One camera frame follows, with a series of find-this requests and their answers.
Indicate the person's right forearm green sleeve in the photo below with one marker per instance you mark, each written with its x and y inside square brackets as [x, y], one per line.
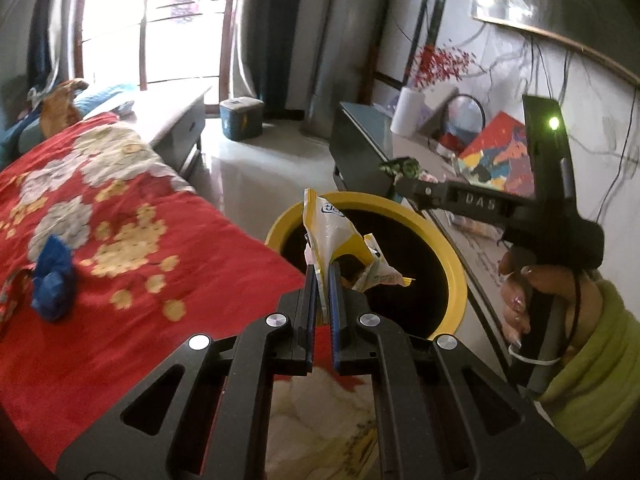
[600, 385]

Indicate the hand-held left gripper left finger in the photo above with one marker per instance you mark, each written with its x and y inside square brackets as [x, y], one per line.
[312, 310]

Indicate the grey curtain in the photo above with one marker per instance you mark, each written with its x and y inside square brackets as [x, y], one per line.
[55, 25]

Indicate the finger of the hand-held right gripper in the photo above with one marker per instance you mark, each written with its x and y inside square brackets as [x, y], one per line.
[425, 191]

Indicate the dark blue curtain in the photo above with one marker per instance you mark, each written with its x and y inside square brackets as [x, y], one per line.
[270, 35]

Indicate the wall-mounted television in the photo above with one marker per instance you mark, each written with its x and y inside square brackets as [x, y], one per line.
[575, 5]

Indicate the black hoop basket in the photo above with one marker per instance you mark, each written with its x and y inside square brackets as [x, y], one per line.
[482, 110]

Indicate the grey coffee table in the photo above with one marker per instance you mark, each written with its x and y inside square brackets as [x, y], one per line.
[170, 110]

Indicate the brown-framed balcony door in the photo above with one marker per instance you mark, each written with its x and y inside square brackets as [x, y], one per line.
[165, 20]

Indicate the green wrapper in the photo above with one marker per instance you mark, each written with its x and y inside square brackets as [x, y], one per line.
[400, 167]

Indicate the red floral blanket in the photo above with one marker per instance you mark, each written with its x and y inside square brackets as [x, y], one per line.
[125, 310]

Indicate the blue storage box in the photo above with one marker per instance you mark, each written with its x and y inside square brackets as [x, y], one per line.
[242, 120]

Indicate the yellow snack wrapper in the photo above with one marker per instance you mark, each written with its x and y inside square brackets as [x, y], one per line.
[330, 232]

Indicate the white paper roll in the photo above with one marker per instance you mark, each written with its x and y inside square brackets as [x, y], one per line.
[406, 112]

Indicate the yellow bin with black liner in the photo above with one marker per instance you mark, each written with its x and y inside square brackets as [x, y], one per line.
[405, 255]

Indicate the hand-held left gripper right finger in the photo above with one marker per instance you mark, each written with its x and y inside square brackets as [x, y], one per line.
[335, 310]

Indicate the person's right hand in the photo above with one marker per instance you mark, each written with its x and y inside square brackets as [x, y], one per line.
[515, 300]

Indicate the blue sofa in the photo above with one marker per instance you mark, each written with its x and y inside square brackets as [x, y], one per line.
[12, 135]

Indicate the red artificial flowers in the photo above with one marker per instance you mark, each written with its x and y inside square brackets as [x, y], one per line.
[442, 65]

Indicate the blue crumpled cloth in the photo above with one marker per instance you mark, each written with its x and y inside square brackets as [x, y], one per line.
[52, 280]

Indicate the grey standing air conditioner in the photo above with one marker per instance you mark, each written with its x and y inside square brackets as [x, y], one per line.
[345, 60]

